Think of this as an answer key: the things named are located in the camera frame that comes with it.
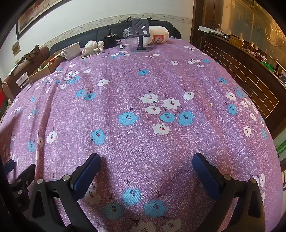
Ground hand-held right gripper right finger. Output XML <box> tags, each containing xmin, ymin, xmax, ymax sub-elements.
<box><xmin>192</xmin><ymin>153</ymin><xmax>266</xmax><ymax>232</ymax></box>

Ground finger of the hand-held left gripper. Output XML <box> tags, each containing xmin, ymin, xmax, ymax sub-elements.
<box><xmin>9</xmin><ymin>163</ymin><xmax>36</xmax><ymax>211</ymax></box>
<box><xmin>3</xmin><ymin>159</ymin><xmax>16</xmax><ymax>177</ymax></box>

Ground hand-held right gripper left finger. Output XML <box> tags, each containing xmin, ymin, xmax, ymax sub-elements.
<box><xmin>27</xmin><ymin>153</ymin><xmax>101</xmax><ymax>232</ymax></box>

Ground brown chair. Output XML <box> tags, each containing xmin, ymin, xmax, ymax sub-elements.
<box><xmin>2</xmin><ymin>46</ymin><xmax>50</xmax><ymax>101</ymax></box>

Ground clear plastic cup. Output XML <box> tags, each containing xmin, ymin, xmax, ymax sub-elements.
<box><xmin>16</xmin><ymin>72</ymin><xmax>30</xmax><ymax>90</ymax></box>

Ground cardboard box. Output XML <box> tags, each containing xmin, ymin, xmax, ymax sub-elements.
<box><xmin>28</xmin><ymin>50</ymin><xmax>67</xmax><ymax>83</ymax></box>

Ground purple floral tablecloth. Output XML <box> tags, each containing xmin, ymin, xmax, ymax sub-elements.
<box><xmin>0</xmin><ymin>37</ymin><xmax>283</xmax><ymax>232</ymax></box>

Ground camouflage cloth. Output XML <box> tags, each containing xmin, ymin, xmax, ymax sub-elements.
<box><xmin>22</xmin><ymin>45</ymin><xmax>41</xmax><ymax>61</ymax></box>

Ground wooden stick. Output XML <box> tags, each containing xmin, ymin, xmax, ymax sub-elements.
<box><xmin>80</xmin><ymin>52</ymin><xmax>101</xmax><ymax>59</ymax></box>

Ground white ceramic mug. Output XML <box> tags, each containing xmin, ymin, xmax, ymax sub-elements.
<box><xmin>61</xmin><ymin>42</ymin><xmax>82</xmax><ymax>60</ymax></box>

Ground wooden cabinet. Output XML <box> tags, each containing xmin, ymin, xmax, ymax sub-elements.
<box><xmin>190</xmin><ymin>0</ymin><xmax>286</xmax><ymax>134</ymax></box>

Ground white plush toy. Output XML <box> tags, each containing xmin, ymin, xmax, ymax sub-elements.
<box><xmin>82</xmin><ymin>41</ymin><xmax>105</xmax><ymax>55</ymax></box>

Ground black mug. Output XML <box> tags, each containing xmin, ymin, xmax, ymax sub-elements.
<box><xmin>102</xmin><ymin>29</ymin><xmax>118</xmax><ymax>49</ymax></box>

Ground black sofa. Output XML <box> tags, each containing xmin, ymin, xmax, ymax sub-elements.
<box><xmin>50</xmin><ymin>21</ymin><xmax>181</xmax><ymax>55</ymax></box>

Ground black phone stand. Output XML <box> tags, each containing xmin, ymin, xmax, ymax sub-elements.
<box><xmin>130</xmin><ymin>18</ymin><xmax>154</xmax><ymax>53</ymax></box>

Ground clear glass bowl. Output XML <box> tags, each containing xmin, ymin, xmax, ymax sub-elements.
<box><xmin>123</xmin><ymin>27</ymin><xmax>139</xmax><ymax>43</ymax></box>

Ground white flat box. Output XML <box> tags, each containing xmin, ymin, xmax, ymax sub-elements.
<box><xmin>198</xmin><ymin>25</ymin><xmax>222</xmax><ymax>33</ymax></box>

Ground green plastic frame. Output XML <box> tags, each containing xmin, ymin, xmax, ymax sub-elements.
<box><xmin>275</xmin><ymin>143</ymin><xmax>286</xmax><ymax>158</ymax></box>

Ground framed wall picture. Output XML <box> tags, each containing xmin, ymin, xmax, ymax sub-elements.
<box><xmin>17</xmin><ymin>0</ymin><xmax>74</xmax><ymax>36</ymax></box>

